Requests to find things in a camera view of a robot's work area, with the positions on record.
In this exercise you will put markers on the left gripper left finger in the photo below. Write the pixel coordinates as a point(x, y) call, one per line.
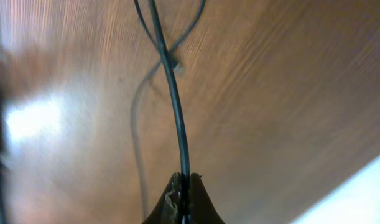
point(167, 209)

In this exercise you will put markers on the black cable white plug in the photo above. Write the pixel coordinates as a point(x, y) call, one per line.
point(170, 64)

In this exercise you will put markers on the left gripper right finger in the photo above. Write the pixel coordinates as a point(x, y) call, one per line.
point(201, 208)

